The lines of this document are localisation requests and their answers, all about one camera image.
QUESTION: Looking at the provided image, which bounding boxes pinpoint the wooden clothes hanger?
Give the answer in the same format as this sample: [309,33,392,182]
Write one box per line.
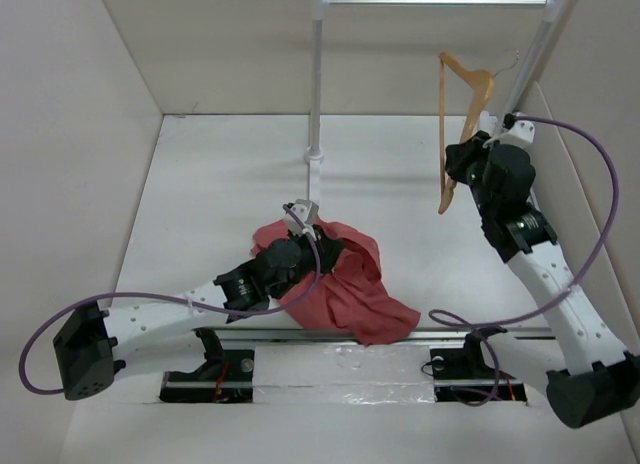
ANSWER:
[438,50,520,215]

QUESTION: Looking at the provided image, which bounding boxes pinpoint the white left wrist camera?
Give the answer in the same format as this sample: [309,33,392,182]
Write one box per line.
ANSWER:
[283,199,319,235]

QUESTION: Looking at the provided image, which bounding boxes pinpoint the purple cable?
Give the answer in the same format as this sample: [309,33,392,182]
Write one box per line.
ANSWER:
[428,114,620,405]
[18,203,322,394]

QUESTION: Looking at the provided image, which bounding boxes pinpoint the white clothes rack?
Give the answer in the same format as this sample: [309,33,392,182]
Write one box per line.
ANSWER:
[305,0,568,203]

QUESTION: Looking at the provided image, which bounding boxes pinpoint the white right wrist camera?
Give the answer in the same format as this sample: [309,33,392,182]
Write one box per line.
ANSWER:
[483,113,535,149]

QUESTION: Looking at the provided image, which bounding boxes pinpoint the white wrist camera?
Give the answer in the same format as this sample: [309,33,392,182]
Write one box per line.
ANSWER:
[283,199,319,235]
[483,113,535,149]

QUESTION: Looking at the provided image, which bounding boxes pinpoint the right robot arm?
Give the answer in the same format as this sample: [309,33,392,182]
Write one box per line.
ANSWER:
[444,131,639,429]

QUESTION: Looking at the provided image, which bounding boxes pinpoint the aluminium front rail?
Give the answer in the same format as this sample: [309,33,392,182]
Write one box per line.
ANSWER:
[159,326,556,393]

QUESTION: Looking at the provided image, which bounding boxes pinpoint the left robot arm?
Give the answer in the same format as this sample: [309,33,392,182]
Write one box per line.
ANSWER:
[53,228,345,401]

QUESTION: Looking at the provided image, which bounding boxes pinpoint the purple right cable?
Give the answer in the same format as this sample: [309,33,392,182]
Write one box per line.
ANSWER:
[428,114,620,405]

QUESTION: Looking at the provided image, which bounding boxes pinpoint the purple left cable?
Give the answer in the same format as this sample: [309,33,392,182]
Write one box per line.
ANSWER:
[18,203,322,394]

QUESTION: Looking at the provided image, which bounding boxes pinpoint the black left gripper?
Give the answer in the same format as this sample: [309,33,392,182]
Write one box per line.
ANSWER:
[269,224,343,300]

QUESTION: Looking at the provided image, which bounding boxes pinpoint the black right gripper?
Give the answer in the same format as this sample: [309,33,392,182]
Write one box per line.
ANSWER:
[445,130,506,219]

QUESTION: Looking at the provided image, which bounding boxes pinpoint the red t shirt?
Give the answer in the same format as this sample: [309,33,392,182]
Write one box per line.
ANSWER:
[249,220,422,347]

